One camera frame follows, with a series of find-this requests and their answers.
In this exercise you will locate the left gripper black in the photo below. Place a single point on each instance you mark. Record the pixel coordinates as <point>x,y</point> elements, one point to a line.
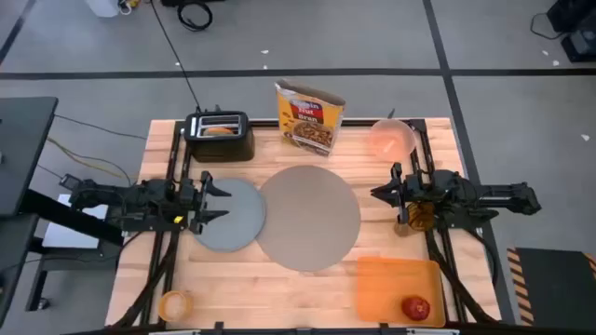
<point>195,200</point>

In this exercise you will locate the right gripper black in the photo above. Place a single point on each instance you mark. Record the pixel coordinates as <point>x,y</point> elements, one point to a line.
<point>412,191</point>

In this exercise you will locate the grey round plate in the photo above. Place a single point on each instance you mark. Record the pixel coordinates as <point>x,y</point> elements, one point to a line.
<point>237,218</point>

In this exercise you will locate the amber faceted drinking glass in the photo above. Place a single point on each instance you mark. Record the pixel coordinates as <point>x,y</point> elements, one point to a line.
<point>419,218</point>

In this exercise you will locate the translucent pink bowl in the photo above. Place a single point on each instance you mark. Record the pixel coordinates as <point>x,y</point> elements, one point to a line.
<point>393,139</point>

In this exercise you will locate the black two-slot toaster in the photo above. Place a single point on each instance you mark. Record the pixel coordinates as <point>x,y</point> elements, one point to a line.
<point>223,146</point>

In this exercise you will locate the toasted bagel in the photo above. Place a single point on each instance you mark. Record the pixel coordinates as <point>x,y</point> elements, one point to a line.
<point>219,131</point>

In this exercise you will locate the black spoon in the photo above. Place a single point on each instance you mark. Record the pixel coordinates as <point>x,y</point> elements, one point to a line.
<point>390,114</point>

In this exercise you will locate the yellow raisin bran cereal box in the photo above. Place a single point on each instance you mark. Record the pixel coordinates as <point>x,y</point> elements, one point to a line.
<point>309,121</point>

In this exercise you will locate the red apple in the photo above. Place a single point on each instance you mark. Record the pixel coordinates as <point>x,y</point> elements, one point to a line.
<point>415,308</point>

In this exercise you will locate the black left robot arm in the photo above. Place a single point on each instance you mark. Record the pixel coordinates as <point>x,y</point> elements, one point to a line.
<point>135,200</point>

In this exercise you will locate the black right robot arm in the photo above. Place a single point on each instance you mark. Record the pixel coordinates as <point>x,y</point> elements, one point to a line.
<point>484,195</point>

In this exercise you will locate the grey round placemat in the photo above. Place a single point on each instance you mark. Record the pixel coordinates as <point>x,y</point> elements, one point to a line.
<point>309,218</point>

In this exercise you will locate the translucent orange tray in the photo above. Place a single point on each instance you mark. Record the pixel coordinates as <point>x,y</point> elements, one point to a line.
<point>386,288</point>

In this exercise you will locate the white sheet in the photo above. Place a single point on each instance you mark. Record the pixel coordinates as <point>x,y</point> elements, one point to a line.
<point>70,232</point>

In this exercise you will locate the black power adapter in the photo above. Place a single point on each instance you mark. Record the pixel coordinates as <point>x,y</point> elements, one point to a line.
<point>67,181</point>

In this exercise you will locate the black hazard-striped floor mat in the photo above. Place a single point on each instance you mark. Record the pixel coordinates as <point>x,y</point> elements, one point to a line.
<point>554,284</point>

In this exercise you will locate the black caster wheel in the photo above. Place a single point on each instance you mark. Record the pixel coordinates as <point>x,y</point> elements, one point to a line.
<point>42,304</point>

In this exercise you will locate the black side desk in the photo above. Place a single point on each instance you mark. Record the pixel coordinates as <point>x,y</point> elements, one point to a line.
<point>23,139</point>

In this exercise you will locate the white container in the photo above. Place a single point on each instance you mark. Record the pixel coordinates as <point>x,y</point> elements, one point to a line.
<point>102,7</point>

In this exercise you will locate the black floor equipment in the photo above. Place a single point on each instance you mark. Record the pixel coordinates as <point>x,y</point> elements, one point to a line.
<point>577,28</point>

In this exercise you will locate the black metal table frame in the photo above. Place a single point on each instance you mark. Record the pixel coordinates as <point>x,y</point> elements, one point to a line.
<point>261,123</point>

